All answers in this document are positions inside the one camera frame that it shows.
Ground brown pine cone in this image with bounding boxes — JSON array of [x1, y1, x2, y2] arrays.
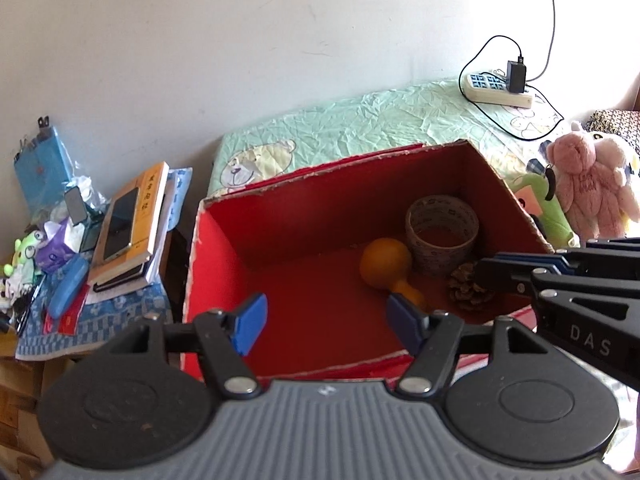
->
[[448, 262, 494, 310]]

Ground brown bottle gourd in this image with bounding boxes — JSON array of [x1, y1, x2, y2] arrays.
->
[[359, 238, 426, 310]]

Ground printed packing tape roll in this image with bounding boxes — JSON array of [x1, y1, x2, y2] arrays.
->
[[405, 195, 480, 275]]

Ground pink teddy bear plush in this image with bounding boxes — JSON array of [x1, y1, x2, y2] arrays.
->
[[546, 126, 639, 243]]

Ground green plush toy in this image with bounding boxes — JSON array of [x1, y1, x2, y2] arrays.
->
[[508, 172, 580, 249]]

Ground blue patterned table cloth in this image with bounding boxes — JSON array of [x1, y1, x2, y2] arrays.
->
[[14, 167, 194, 361]]

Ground yellow book stack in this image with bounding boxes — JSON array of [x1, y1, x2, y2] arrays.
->
[[87, 162, 172, 301]]

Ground large red cardboard box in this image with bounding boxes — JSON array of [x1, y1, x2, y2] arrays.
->
[[184, 141, 549, 382]]

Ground smartphone on books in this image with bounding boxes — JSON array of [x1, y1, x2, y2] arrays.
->
[[103, 188, 139, 261]]

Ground blue glasses case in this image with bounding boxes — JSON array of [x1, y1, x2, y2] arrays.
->
[[47, 254, 90, 321]]

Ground purple tissue pack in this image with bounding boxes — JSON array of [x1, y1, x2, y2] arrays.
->
[[35, 218, 85, 274]]

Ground white power strip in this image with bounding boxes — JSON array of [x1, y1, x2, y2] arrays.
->
[[461, 74, 533, 110]]

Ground black charger adapter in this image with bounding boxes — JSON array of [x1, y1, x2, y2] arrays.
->
[[506, 55, 526, 93]]

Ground green frog toy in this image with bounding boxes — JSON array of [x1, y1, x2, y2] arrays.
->
[[3, 230, 46, 283]]

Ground cardboard boxes on floor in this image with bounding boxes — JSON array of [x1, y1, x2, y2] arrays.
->
[[1, 333, 75, 479]]

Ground blue paper bag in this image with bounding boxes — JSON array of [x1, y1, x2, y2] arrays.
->
[[13, 116, 73, 222]]

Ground black power cable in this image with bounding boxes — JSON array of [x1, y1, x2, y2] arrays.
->
[[456, 0, 566, 142]]

